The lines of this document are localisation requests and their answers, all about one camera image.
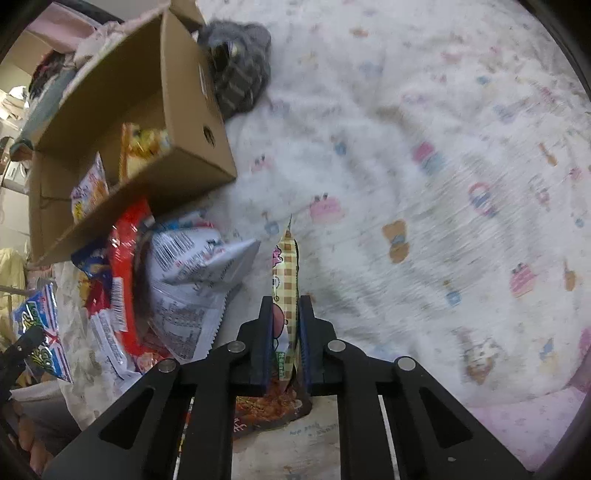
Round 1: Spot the small silver snack packet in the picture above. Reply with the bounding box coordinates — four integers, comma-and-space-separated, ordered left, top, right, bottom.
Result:
150, 228, 262, 287

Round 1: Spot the white printed blanket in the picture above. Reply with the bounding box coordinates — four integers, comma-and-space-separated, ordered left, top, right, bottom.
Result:
55, 0, 591, 480

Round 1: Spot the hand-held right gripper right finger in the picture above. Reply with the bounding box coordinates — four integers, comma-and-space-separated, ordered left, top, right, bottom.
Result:
298, 294, 532, 480

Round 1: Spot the long red snack packet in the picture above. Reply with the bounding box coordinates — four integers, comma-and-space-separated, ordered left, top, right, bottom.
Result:
108, 198, 160, 356

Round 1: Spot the yellow noodle snack packet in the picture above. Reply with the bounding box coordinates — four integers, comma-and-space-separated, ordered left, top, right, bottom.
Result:
120, 122, 174, 181

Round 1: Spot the pink cloth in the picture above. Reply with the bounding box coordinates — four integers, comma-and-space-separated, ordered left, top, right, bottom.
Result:
25, 7, 100, 51

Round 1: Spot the dark spicy strip snack packet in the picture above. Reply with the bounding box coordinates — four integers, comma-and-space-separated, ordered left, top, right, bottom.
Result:
233, 378, 315, 432

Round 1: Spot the brown cardboard box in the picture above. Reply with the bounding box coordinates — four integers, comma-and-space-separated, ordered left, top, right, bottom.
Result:
28, 0, 238, 268

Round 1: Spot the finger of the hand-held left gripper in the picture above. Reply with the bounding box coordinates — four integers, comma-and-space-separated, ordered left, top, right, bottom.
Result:
0, 327, 46, 384

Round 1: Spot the large silver snack packet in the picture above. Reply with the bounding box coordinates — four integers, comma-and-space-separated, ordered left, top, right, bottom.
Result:
148, 277, 227, 363

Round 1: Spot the white barcode snack packet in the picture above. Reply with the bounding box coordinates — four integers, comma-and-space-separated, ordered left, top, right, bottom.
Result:
90, 309, 141, 379

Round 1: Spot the blue flag print snack packet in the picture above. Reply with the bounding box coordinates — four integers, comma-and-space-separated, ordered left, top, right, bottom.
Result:
13, 281, 75, 384

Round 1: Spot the blue bear snack packet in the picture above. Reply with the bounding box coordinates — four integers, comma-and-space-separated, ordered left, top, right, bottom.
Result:
71, 240, 114, 280

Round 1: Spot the white orange snack packet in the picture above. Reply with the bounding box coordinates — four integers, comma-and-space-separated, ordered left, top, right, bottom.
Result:
70, 152, 110, 224

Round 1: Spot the checkered beige snack stick packet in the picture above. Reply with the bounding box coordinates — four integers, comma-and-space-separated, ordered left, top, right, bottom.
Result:
270, 215, 301, 381

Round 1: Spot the pink blanket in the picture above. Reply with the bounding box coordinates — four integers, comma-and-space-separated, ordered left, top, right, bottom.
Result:
466, 383, 587, 472

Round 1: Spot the grey plaid cloth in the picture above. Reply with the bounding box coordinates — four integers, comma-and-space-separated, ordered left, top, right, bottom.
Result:
198, 21, 273, 123

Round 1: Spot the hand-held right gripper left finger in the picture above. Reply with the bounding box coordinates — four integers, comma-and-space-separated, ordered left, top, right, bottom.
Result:
41, 295, 278, 480

